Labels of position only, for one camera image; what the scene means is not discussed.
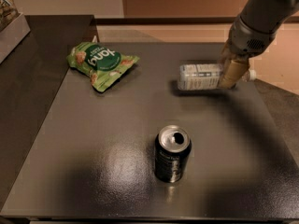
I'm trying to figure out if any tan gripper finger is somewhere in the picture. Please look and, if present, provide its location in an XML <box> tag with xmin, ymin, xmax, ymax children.
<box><xmin>219</xmin><ymin>42</ymin><xmax>232</xmax><ymax>65</ymax></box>
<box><xmin>218</xmin><ymin>58</ymin><xmax>249</xmax><ymax>89</ymax></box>

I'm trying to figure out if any clear plastic water bottle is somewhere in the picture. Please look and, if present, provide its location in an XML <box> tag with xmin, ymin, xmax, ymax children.
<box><xmin>177</xmin><ymin>63</ymin><xmax>258</xmax><ymax>91</ymax></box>

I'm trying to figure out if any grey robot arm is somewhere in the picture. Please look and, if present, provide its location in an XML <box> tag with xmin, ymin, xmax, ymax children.
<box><xmin>218</xmin><ymin>0</ymin><xmax>299</xmax><ymax>89</ymax></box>

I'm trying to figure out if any black pepsi soda can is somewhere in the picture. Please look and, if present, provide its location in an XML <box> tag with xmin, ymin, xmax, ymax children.
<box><xmin>154</xmin><ymin>125</ymin><xmax>192</xmax><ymax>183</ymax></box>

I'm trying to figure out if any green snack chip bag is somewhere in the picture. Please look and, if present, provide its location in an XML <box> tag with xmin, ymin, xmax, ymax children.
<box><xmin>66</xmin><ymin>42</ymin><xmax>139</xmax><ymax>92</ymax></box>

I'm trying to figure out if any white box with snacks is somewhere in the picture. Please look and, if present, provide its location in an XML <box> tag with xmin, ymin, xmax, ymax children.
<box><xmin>0</xmin><ymin>0</ymin><xmax>31</xmax><ymax>63</ymax></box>

